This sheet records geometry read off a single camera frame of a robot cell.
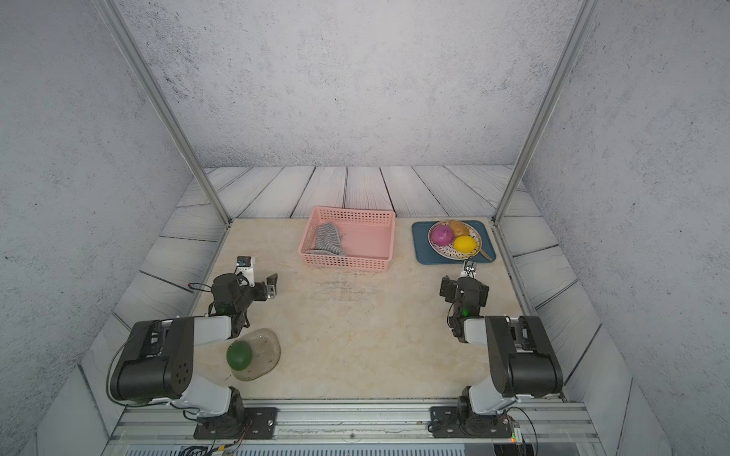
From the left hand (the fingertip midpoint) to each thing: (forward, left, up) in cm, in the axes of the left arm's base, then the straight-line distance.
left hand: (265, 273), depth 94 cm
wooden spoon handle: (+11, -78, -7) cm, 79 cm away
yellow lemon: (+14, -70, -4) cm, 72 cm away
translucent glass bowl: (-23, -3, -8) cm, 25 cm away
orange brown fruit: (+21, -69, -2) cm, 72 cm away
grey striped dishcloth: (+16, -19, -3) cm, 25 cm away
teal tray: (+13, -55, -9) cm, 57 cm away
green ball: (-24, +4, -6) cm, 25 cm away
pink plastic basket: (+22, -33, -8) cm, 40 cm away
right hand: (-3, -65, -1) cm, 65 cm away
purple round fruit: (+17, -62, -2) cm, 64 cm away
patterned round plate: (+13, -64, -6) cm, 66 cm away
